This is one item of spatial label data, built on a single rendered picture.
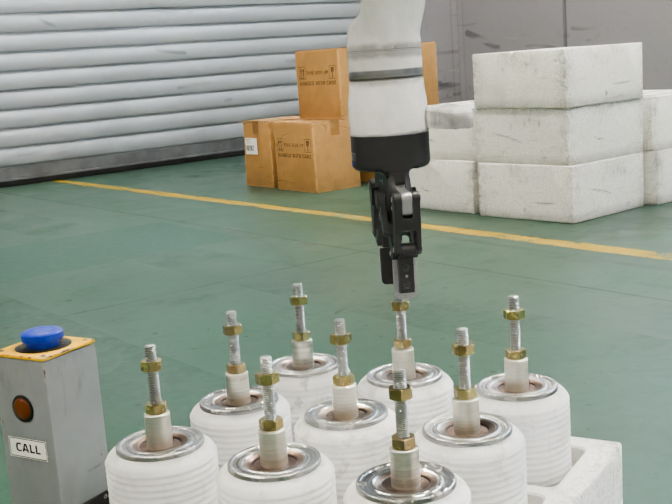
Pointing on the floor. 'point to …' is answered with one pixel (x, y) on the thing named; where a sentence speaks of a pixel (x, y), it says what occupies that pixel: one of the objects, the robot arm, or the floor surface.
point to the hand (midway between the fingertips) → (398, 277)
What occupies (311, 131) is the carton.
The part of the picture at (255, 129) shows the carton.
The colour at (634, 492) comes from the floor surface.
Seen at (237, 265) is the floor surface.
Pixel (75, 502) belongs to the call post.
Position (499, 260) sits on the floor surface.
